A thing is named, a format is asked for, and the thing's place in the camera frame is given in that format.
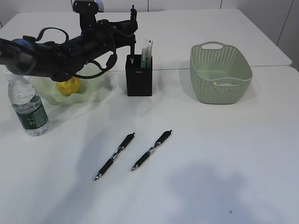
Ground pale green glass plate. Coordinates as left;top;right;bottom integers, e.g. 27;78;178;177
28;75;105;105

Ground yellow pear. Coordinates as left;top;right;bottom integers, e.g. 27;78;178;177
56;77;81;96

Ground mint green pen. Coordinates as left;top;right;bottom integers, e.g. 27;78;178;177
141;54;148;68

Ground black square pen holder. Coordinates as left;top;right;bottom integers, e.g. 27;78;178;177
125;55;152;97

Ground clear plastic ruler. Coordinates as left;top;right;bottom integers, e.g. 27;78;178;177
141;39;153;57

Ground grey-green woven plastic basket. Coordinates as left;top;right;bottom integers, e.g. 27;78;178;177
190;42;253;105

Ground black gel pen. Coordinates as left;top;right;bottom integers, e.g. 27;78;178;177
94;133;135;181
131;130;172;171

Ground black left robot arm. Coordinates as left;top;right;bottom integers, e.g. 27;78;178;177
0;20;138;82

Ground clear plastic water bottle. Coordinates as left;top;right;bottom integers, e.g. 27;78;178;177
4;70;50;137

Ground yellow utility knife pen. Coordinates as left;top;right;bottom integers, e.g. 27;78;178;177
147;56;152;68

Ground yellow packaging paper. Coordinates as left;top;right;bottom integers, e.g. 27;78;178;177
213;79;240;86

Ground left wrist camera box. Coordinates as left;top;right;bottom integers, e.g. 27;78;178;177
72;0;104;32

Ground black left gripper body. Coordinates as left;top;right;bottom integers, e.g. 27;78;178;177
79;20;131;61

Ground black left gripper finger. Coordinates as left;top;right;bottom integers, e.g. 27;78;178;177
121;34;136;48
121;20;138;33

